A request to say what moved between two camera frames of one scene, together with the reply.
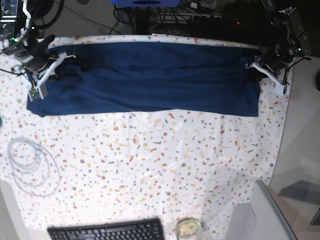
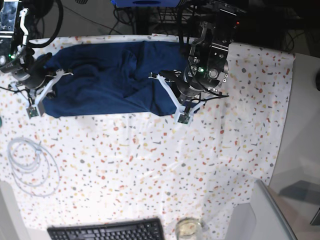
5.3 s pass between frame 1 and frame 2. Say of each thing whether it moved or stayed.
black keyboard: stayed
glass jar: stayed
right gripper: moved
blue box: stayed
